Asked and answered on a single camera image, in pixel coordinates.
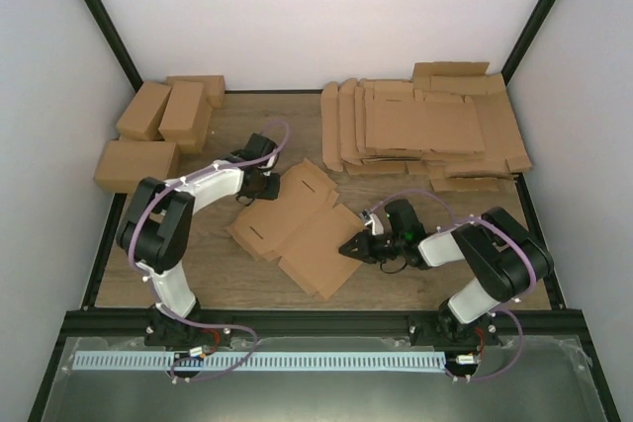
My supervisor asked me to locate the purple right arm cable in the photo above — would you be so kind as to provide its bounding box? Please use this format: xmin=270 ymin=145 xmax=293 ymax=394
xmin=370 ymin=190 xmax=540 ymax=383

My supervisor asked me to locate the light blue slotted cable duct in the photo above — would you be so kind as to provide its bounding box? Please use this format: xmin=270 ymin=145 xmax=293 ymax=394
xmin=71 ymin=351 xmax=446 ymax=374

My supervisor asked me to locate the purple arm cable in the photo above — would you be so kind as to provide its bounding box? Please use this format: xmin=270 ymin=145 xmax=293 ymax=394
xmin=127 ymin=120 xmax=291 ymax=344
xmin=370 ymin=190 xmax=540 ymax=383

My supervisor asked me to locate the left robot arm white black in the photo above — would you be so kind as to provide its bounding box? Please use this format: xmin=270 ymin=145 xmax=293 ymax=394
xmin=116 ymin=132 xmax=287 ymax=347

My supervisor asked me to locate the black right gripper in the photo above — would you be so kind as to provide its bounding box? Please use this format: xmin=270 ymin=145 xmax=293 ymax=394
xmin=339 ymin=230 xmax=406 ymax=266

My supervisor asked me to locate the folded cardboard box front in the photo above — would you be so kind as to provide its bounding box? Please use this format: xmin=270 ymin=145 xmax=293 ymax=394
xmin=94 ymin=140 xmax=180 ymax=194

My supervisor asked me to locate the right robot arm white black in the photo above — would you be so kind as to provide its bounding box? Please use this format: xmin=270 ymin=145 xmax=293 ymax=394
xmin=338 ymin=199 xmax=554 ymax=346

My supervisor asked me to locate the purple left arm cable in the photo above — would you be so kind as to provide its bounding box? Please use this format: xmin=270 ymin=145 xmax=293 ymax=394
xmin=127 ymin=120 xmax=291 ymax=344

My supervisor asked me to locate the cardboard box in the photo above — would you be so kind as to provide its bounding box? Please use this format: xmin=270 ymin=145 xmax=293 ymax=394
xmin=178 ymin=99 xmax=212 ymax=154
xmin=165 ymin=75 xmax=226 ymax=109
xmin=158 ymin=82 xmax=205 ymax=142
xmin=227 ymin=159 xmax=364 ymax=301
xmin=94 ymin=140 xmax=180 ymax=194
xmin=116 ymin=82 xmax=171 ymax=141

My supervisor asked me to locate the stack of flat cardboard blanks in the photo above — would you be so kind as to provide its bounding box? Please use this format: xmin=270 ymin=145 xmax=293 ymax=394
xmin=320 ymin=61 xmax=532 ymax=192

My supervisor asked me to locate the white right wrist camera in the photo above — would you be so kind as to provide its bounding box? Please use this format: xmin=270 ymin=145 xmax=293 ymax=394
xmin=360 ymin=210 xmax=385 ymax=236

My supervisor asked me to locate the black aluminium frame rail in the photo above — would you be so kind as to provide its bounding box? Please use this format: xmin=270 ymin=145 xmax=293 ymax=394
xmin=59 ymin=307 xmax=589 ymax=345

